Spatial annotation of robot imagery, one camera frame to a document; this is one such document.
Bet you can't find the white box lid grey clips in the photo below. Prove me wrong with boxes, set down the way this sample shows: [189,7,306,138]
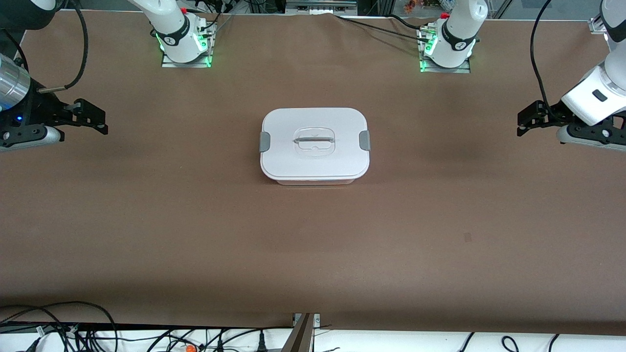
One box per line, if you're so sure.
[259,108,371,180]

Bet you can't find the colourful background toy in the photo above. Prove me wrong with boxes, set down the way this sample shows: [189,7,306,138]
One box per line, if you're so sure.
[403,0,442,13]

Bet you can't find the translucent plastic storage box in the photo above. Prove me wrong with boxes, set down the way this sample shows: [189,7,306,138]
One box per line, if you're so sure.
[267,174,365,186]

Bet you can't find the brown table mat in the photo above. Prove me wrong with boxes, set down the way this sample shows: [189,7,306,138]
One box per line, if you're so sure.
[0,10,626,334]

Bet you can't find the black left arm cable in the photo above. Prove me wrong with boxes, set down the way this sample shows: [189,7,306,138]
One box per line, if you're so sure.
[530,0,556,120]

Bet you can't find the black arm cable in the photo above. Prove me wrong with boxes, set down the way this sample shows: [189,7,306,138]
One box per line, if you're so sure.
[530,0,556,120]
[38,0,89,93]

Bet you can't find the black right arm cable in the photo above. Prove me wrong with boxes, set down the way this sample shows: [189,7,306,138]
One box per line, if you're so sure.
[38,0,89,93]

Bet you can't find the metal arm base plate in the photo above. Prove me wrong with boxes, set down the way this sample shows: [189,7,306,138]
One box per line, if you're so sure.
[161,22,214,68]
[418,27,471,74]

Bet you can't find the short black table cable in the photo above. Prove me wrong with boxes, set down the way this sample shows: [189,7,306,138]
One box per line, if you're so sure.
[385,14,433,31]

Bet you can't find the long black table cable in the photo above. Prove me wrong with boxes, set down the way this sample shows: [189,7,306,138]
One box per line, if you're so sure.
[335,15,431,44]

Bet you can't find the large looping black cable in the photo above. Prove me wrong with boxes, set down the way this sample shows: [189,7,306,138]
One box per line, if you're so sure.
[0,301,119,352]

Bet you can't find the aluminium frame profile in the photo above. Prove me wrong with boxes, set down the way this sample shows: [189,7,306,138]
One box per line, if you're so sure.
[286,0,358,15]

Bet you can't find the metal table frame bracket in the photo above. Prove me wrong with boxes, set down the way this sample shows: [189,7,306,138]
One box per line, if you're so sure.
[282,313,321,352]

